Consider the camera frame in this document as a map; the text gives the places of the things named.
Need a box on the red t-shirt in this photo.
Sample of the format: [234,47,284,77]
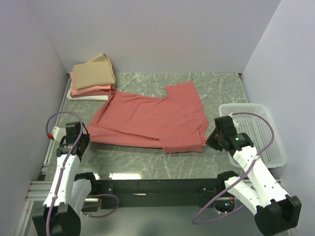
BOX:
[88,82,209,153]

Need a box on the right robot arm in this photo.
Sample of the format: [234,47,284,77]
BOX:
[206,116,302,236]

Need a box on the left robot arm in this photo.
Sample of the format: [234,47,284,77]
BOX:
[31,122,98,236]

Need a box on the white plastic basket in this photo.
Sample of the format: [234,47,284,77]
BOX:
[219,103,286,169]

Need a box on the folded white t-shirt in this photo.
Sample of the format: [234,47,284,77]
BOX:
[66,92,109,101]

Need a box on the folded pink t-shirt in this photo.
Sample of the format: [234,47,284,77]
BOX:
[70,71,115,98]

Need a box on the black base beam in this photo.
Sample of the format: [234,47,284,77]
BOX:
[94,178,222,207]

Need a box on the folded tan t-shirt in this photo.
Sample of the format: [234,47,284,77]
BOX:
[73,54,116,90]

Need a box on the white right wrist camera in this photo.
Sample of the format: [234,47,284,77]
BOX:
[232,119,239,128]

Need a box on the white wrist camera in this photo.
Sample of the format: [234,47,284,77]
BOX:
[232,119,239,128]
[46,125,66,142]

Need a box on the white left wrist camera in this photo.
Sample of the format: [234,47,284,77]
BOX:
[46,125,66,142]

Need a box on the aluminium frame rail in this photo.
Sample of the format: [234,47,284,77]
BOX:
[24,178,287,201]

